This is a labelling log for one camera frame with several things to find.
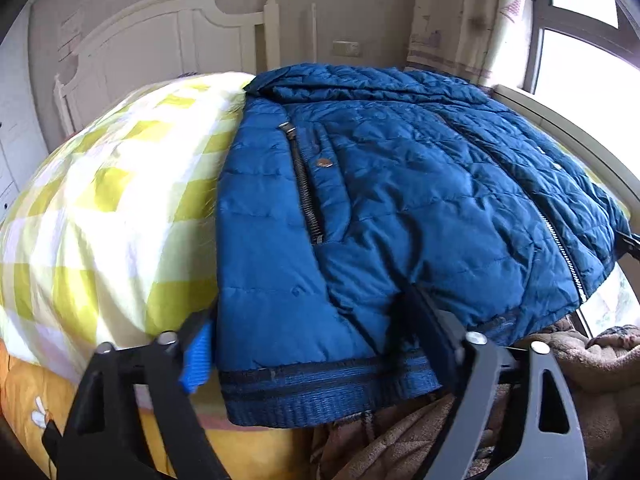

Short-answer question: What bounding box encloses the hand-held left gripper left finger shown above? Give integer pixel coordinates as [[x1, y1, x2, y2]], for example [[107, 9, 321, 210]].
[[41, 310, 231, 480]]

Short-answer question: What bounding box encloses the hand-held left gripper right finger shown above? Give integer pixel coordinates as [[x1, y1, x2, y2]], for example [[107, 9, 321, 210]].
[[400, 282, 588, 480]]

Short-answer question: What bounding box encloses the dark framed window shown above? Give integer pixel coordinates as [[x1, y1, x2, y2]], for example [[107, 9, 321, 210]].
[[522, 0, 640, 161]]

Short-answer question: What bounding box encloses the slim pole lamp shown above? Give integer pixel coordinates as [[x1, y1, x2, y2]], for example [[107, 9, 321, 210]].
[[309, 2, 319, 64]]

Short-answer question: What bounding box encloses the yellow checked quilt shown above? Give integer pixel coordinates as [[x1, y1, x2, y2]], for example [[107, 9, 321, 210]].
[[0, 72, 257, 377]]

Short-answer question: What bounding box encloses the brown fleece blanket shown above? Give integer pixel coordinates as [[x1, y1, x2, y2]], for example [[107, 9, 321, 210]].
[[309, 310, 640, 480]]

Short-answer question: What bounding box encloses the cream window sill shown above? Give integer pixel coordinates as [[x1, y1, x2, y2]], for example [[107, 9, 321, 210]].
[[492, 84, 640, 221]]

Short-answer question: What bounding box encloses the white wardrobe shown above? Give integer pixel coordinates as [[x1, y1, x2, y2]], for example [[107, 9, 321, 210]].
[[0, 0, 49, 222]]

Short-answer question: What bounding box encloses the orange flowered bed sheet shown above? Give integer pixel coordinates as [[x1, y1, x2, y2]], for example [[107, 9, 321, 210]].
[[0, 340, 312, 480]]

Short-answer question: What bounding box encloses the white bed headboard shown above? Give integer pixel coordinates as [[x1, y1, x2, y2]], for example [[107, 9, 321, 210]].
[[52, 0, 281, 137]]

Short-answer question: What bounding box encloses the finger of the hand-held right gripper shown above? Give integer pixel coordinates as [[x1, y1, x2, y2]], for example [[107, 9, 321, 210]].
[[619, 231, 640, 262]]

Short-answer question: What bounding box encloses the printed beige curtain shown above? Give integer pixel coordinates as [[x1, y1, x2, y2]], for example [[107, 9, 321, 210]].
[[405, 0, 537, 89]]

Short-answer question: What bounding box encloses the blue quilted jacket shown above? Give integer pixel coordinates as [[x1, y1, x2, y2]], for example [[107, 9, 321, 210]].
[[215, 62, 632, 429]]

